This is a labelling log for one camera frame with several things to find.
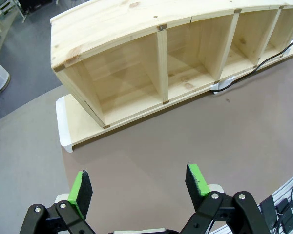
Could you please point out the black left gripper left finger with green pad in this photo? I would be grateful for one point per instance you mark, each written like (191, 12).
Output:
(84, 195)

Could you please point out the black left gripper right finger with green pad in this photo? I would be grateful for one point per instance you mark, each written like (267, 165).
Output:
(195, 187)

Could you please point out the wooden riser with white legs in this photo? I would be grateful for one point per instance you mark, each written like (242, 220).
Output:
(75, 126)
(278, 60)

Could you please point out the black flat plate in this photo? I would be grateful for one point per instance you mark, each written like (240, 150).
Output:
(268, 207)

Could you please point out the black power adapter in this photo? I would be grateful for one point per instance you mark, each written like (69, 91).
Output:
(285, 214)

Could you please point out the pine wooden compartment shelf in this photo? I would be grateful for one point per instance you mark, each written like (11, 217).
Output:
(107, 31)

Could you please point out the aluminium profile rail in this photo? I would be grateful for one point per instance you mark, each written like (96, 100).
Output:
(290, 180)

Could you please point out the white frame furniture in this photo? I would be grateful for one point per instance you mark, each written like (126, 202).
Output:
(7, 6)

